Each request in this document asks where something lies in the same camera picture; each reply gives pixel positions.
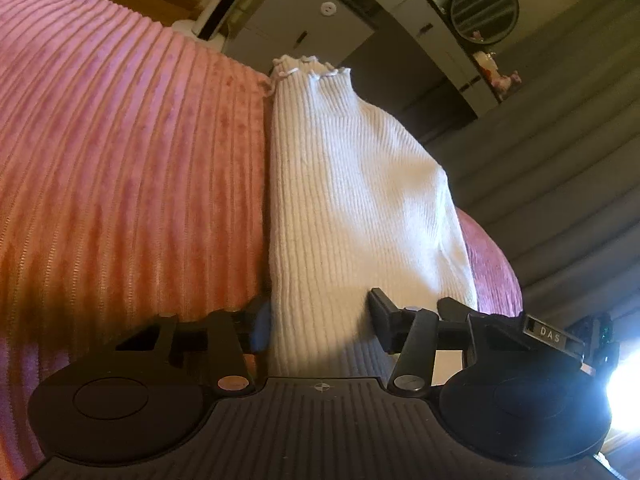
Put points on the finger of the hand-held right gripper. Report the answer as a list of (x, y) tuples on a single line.
[(452, 308)]

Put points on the pink ribbed blanket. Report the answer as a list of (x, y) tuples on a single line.
[(125, 160)]

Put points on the pink toy figurine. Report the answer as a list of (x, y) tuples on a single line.
[(495, 72)]

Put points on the round black fan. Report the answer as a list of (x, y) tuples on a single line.
[(484, 9)]

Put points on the white ribbed knit garment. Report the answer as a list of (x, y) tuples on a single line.
[(340, 185)]

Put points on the grey cabinet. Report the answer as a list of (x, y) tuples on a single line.
[(300, 10)]

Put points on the dark desk with grey drawers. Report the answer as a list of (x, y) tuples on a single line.
[(440, 60)]

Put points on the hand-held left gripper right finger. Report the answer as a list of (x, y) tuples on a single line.
[(382, 320)]

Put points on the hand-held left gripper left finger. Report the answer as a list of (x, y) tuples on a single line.
[(261, 327)]

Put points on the white standing pole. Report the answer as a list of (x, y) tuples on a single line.
[(225, 10)]

